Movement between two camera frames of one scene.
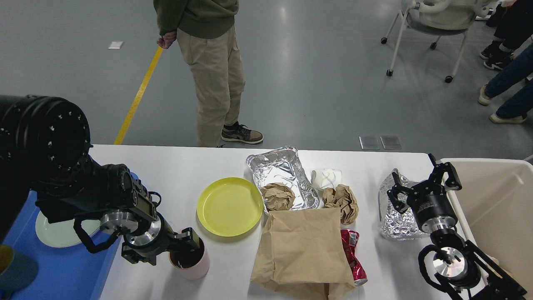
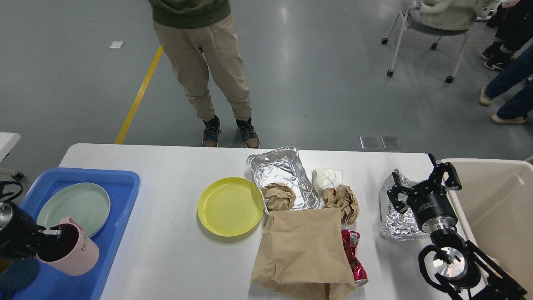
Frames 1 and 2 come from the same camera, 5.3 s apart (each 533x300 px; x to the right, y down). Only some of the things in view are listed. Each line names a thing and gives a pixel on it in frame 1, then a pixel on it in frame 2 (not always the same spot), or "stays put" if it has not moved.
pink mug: x=192 y=265 -> x=74 y=253
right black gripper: x=429 y=201 stays put
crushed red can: x=349 y=238 stays put
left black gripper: x=160 y=238 -> x=18 y=232
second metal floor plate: x=390 y=142 stays put
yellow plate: x=230 y=207 stays put
